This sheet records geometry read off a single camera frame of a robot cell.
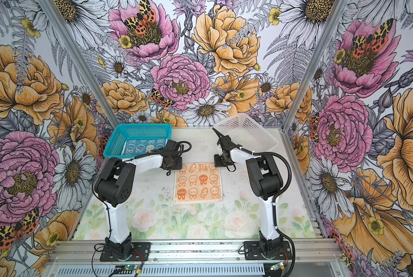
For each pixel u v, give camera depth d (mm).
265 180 566
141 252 738
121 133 1109
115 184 533
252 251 740
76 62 867
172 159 833
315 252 763
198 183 943
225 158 795
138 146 1080
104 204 550
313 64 897
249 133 1161
